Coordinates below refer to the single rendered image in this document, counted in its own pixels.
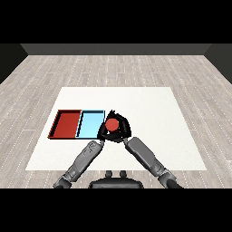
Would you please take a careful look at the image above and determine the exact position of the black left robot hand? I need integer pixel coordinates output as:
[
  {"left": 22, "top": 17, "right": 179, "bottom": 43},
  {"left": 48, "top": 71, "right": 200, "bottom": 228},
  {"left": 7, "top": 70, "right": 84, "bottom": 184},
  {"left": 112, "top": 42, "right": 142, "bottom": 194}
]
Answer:
[{"left": 96, "top": 109, "right": 117, "bottom": 142}]

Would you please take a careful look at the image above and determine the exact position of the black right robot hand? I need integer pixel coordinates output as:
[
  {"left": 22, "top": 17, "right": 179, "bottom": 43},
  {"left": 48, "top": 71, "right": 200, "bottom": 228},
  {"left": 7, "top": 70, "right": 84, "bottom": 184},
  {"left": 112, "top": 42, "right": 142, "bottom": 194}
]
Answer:
[{"left": 106, "top": 113, "right": 132, "bottom": 143}]

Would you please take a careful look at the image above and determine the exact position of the red can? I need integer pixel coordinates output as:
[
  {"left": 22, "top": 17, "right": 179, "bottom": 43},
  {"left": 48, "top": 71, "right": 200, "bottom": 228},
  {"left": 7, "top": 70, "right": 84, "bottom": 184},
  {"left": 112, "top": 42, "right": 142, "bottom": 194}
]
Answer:
[{"left": 104, "top": 118, "right": 121, "bottom": 135}]

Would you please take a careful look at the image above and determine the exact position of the light blue shallow open box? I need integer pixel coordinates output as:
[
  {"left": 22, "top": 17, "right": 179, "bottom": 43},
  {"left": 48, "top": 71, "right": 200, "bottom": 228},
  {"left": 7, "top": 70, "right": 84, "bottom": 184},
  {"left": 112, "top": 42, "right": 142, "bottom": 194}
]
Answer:
[{"left": 74, "top": 109, "right": 106, "bottom": 140}]

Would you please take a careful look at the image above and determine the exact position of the red shallow open box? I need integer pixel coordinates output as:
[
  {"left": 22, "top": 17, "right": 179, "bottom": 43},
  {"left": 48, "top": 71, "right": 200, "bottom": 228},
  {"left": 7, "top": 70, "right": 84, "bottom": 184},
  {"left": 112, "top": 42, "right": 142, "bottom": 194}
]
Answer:
[{"left": 47, "top": 109, "right": 82, "bottom": 140}]

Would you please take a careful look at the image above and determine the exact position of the dark grey robot body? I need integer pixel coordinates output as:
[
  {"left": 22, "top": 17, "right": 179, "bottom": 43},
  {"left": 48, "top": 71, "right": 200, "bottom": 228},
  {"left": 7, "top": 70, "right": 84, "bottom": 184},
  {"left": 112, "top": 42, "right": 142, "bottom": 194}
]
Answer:
[{"left": 89, "top": 169, "right": 144, "bottom": 189}]

